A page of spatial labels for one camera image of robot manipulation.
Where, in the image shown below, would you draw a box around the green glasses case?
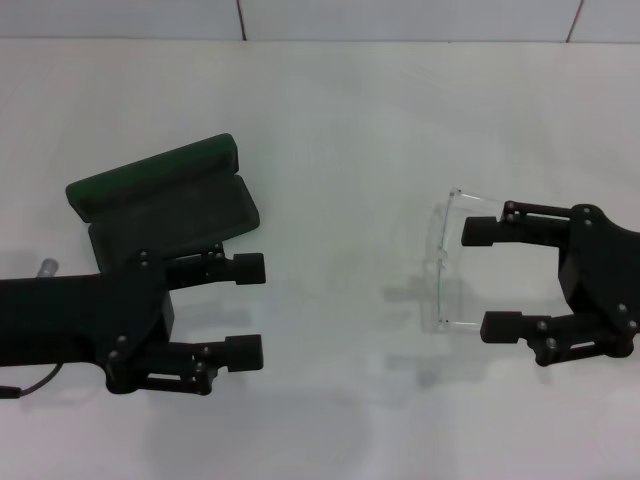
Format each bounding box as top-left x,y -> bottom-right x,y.
65,132 -> 260,275

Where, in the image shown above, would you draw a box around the left gripper cable with plugs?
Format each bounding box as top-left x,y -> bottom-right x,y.
0,256 -> 65,400

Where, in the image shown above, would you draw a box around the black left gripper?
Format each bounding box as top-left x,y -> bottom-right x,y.
0,251 -> 175,396

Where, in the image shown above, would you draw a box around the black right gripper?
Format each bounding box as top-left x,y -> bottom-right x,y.
462,200 -> 640,367

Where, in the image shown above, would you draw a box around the clear plastic glasses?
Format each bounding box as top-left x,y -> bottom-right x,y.
424,187 -> 507,335

